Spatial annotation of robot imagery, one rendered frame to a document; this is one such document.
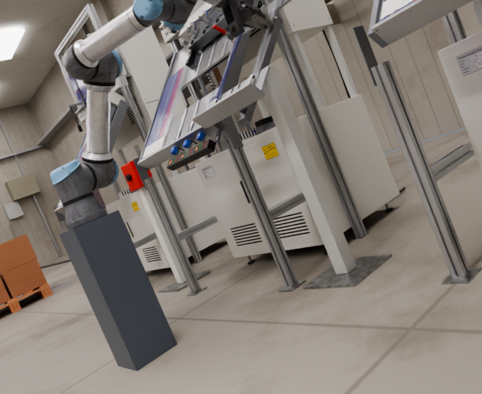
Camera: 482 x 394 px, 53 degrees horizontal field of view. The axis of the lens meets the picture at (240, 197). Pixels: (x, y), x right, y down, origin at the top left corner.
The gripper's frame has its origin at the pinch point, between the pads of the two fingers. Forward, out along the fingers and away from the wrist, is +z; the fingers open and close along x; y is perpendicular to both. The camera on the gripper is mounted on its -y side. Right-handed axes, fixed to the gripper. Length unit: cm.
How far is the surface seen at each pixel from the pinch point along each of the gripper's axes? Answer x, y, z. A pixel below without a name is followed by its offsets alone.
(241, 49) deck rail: 34.5, 13.9, 13.7
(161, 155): 81, -23, 5
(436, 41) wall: 106, 178, 287
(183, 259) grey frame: 105, -66, 34
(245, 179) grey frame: 32, -43, 18
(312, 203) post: 11, -53, 34
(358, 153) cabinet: 34, -13, 87
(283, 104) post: 7.9, -20.8, 15.4
